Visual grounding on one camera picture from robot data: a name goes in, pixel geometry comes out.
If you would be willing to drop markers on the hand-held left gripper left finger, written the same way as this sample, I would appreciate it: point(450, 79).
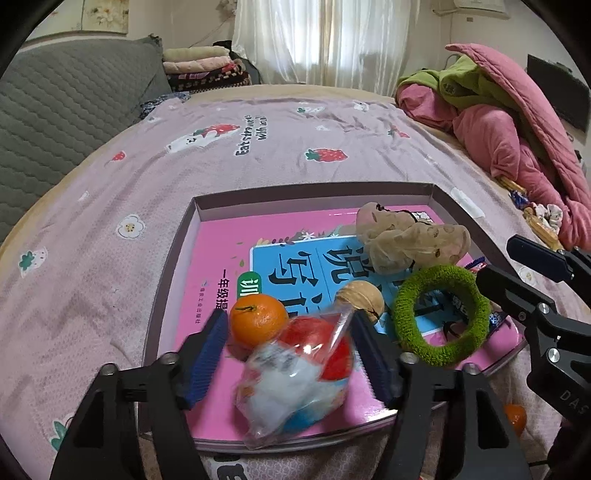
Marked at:
point(207, 360)

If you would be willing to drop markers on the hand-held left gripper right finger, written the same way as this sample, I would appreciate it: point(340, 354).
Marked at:
point(375, 362)

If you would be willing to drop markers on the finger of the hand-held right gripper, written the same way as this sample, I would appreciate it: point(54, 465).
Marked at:
point(540, 256)
point(512, 295)

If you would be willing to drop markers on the walnut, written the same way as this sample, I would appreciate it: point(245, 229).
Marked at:
point(362, 300)

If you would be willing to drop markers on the red blue toy egg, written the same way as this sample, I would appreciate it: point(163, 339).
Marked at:
point(304, 364)

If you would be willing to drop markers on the shallow grey cardboard box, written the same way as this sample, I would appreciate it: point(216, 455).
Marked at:
point(166, 277)

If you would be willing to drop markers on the wafer snack packet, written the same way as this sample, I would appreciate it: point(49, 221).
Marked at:
point(542, 230)

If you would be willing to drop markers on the white floral scrunchie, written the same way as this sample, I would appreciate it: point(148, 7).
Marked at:
point(550, 214)

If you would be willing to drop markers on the blue wrapped candy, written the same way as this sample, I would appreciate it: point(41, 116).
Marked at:
point(521, 199)

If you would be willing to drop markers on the small orange with stem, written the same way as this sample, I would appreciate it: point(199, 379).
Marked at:
point(258, 321)

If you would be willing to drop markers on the large orange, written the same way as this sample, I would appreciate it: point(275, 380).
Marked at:
point(516, 419)

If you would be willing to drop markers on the yellow snack packet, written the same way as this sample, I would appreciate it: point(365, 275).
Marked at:
point(510, 183)

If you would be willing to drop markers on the pink and blue book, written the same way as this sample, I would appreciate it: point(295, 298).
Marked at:
point(221, 249)

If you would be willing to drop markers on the beige plush toy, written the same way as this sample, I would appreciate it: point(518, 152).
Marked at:
point(406, 240)

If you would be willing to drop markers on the pink quilt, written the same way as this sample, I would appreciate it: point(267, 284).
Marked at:
point(489, 134)

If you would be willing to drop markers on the green garment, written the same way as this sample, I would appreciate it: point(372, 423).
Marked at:
point(452, 85)

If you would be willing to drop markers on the strawberry printed blanket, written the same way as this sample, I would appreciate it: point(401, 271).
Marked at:
point(115, 175)

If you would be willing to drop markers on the white air conditioner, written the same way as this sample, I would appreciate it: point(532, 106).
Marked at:
point(480, 7)

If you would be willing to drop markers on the blue patterned cloth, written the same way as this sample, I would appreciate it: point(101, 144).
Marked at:
point(164, 102)

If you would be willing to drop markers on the dark patterned folded blanket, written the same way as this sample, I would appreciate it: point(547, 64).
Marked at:
point(212, 81)

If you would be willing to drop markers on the grey quilted headboard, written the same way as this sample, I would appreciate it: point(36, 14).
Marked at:
point(69, 101)

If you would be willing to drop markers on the pink folded blanket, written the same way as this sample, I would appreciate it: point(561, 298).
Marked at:
point(198, 65)

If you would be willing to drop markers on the white sheer curtain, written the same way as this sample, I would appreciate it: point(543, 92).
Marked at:
point(323, 41)

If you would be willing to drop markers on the beige folded blanket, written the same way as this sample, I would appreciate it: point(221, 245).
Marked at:
point(194, 53)

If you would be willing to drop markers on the dark wall screen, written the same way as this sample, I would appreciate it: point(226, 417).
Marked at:
point(554, 87)

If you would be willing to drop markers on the floral wall poster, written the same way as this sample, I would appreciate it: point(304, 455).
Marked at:
point(106, 9)

